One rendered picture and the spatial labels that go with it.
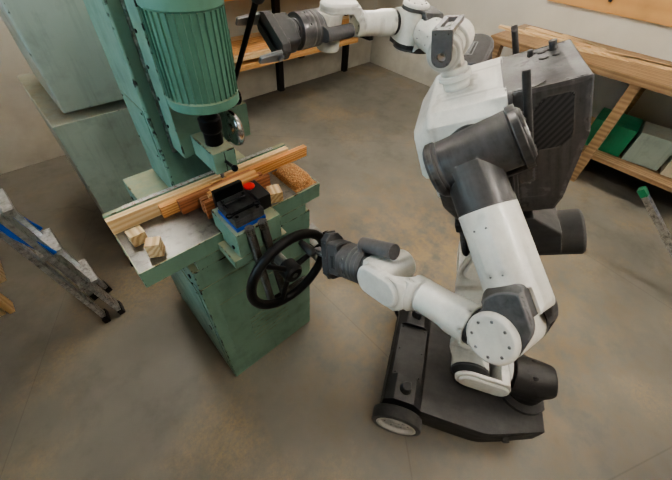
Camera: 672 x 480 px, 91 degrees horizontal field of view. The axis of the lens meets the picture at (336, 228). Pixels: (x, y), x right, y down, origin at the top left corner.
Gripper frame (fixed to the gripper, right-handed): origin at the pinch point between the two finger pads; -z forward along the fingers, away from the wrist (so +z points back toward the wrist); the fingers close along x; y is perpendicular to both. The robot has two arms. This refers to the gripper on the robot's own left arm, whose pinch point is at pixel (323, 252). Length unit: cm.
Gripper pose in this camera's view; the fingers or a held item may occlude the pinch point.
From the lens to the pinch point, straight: 88.8
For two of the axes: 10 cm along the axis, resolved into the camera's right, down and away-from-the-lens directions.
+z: 6.1, 1.3, -7.8
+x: -0.6, -9.8, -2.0
